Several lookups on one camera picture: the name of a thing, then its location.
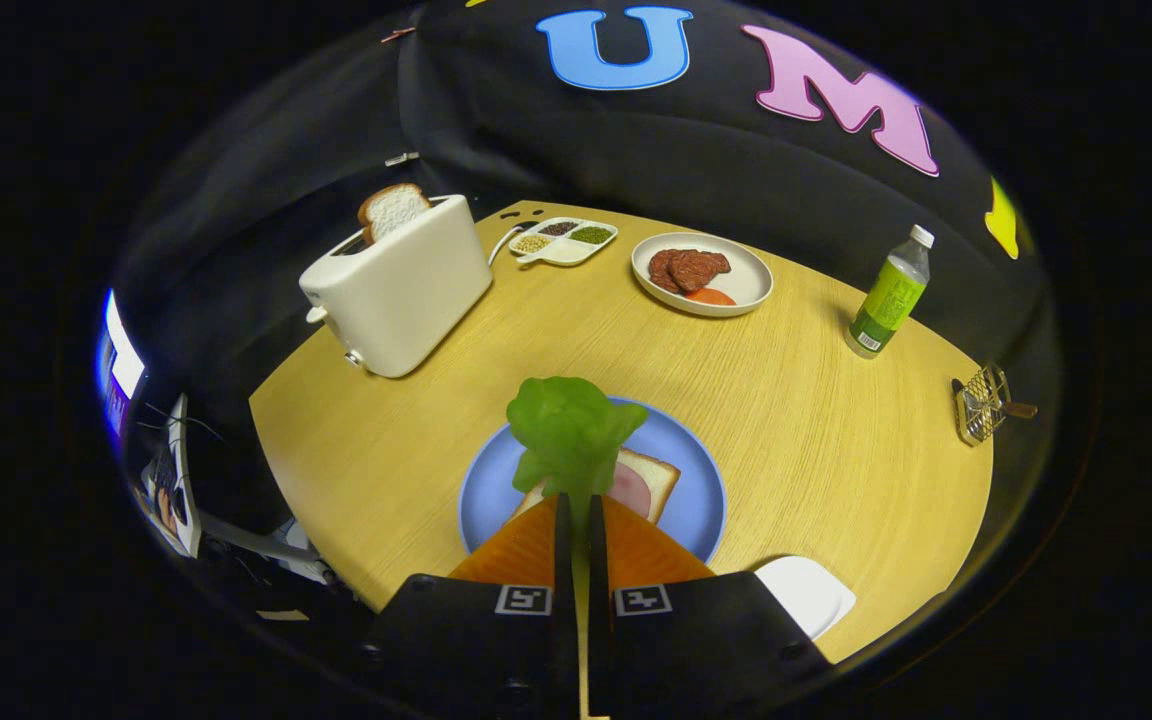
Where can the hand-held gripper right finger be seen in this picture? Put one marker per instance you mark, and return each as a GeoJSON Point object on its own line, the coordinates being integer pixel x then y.
{"type": "Point", "coordinates": [598, 600]}

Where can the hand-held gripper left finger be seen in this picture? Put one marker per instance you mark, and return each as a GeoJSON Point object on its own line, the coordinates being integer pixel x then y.
{"type": "Point", "coordinates": [565, 600]}

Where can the green lettuce leaf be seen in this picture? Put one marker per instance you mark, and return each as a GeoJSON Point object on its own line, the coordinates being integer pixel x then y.
{"type": "Point", "coordinates": [571, 430]}

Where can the plain white bread slice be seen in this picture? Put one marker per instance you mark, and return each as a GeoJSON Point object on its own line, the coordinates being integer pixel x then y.
{"type": "Point", "coordinates": [394, 210]}

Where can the pink ham slice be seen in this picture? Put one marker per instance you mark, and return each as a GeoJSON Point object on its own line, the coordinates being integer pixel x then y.
{"type": "Point", "coordinates": [631, 488]}

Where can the blue plate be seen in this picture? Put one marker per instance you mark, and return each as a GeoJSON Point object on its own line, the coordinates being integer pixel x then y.
{"type": "Point", "coordinates": [686, 490]}

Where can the bread slice with ham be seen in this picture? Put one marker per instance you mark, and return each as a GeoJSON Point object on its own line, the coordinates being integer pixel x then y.
{"type": "Point", "coordinates": [663, 474]}

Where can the small white square plate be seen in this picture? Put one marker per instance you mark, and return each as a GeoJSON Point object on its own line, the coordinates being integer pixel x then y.
{"type": "Point", "coordinates": [806, 595]}

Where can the orange tomato slice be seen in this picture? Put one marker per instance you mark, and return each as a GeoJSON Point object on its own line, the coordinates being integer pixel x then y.
{"type": "Point", "coordinates": [711, 297]}

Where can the small brown meat slice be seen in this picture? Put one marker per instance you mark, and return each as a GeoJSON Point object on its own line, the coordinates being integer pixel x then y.
{"type": "Point", "coordinates": [660, 272]}

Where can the white toaster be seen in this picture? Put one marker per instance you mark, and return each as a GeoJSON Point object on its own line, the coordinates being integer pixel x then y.
{"type": "Point", "coordinates": [396, 300]}

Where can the large brown meat slice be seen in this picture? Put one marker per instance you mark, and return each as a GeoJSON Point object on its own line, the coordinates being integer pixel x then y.
{"type": "Point", "coordinates": [698, 268]}

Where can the white divided seasoning tray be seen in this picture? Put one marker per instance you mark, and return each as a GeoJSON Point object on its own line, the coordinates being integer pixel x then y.
{"type": "Point", "coordinates": [566, 250]}

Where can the round white plate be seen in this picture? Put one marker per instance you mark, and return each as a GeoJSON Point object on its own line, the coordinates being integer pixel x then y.
{"type": "Point", "coordinates": [748, 275]}

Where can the green label drink bottle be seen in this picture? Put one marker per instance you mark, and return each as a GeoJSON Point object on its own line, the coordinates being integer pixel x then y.
{"type": "Point", "coordinates": [886, 300]}

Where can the black backdrop cloth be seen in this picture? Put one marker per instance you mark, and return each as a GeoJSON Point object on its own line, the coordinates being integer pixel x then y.
{"type": "Point", "coordinates": [696, 170]}

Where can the white cloth clip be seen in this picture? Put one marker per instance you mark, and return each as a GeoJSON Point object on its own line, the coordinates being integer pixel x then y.
{"type": "Point", "coordinates": [402, 158]}

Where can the bright screen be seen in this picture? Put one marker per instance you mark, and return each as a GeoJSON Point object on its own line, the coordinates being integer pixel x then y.
{"type": "Point", "coordinates": [123, 365]}

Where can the pink cloth clip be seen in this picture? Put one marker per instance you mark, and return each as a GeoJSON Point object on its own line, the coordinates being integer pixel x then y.
{"type": "Point", "coordinates": [398, 34]}

